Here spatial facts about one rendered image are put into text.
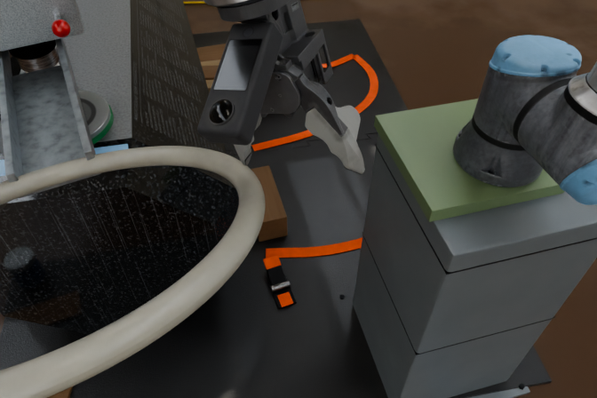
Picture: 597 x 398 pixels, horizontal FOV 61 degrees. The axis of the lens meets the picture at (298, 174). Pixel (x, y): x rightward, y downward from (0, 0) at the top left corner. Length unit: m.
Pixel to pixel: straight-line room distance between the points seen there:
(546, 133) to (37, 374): 0.81
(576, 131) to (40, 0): 0.95
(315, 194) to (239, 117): 1.79
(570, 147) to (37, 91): 0.95
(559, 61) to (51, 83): 0.94
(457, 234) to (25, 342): 1.52
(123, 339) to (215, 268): 0.10
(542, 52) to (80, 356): 0.88
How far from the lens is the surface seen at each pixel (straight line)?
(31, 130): 0.98
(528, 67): 0.98
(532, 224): 1.13
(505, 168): 1.10
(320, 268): 1.97
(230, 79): 0.46
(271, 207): 2.00
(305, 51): 0.50
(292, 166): 2.32
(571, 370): 2.01
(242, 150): 0.58
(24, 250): 1.52
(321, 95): 0.48
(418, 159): 1.13
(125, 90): 1.47
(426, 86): 2.91
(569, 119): 0.91
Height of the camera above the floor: 1.65
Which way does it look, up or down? 46 degrees down
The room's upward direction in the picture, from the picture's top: straight up
